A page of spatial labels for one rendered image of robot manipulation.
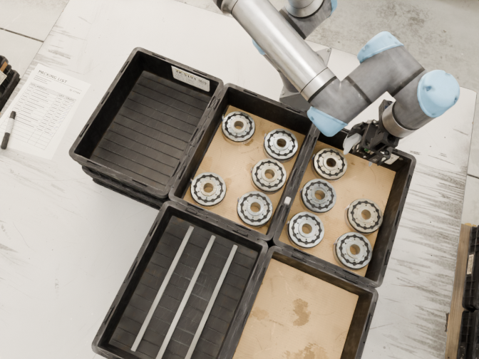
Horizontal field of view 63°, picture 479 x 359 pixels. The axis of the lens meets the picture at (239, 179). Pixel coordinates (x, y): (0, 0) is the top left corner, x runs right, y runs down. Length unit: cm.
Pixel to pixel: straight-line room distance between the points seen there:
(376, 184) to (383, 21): 170
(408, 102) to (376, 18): 201
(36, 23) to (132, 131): 160
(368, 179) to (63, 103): 106
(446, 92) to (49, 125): 120
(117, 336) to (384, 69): 89
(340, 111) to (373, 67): 10
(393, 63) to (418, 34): 203
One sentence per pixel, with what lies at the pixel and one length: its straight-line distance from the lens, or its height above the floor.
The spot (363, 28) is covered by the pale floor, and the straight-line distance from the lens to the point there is 272.
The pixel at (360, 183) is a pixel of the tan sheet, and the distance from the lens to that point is 124.
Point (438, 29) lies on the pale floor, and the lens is 292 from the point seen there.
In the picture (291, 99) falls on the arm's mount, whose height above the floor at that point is 78.
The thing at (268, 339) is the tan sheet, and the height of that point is 83.
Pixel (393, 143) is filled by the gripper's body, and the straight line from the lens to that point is 89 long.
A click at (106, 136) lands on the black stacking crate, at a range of 126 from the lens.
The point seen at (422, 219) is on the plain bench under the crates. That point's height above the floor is 70.
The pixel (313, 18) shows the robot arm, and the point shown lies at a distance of 123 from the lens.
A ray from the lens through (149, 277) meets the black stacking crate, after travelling 112.
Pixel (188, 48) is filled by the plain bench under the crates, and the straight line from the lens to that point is 156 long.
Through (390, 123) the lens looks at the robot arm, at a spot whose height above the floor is 123.
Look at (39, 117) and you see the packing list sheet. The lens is 152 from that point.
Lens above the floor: 193
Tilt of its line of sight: 70 degrees down
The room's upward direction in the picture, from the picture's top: 10 degrees clockwise
